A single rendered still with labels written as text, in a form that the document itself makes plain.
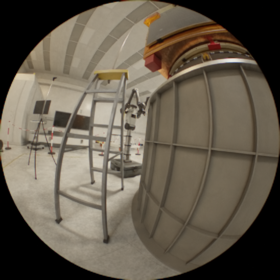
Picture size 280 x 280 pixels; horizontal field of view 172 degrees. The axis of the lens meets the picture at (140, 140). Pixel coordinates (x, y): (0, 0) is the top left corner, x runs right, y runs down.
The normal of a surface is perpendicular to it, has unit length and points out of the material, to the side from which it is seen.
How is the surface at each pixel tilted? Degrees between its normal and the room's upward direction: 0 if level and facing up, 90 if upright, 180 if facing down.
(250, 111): 90
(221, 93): 90
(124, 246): 0
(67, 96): 90
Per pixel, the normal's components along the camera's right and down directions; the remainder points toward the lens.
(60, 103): 0.70, 0.07
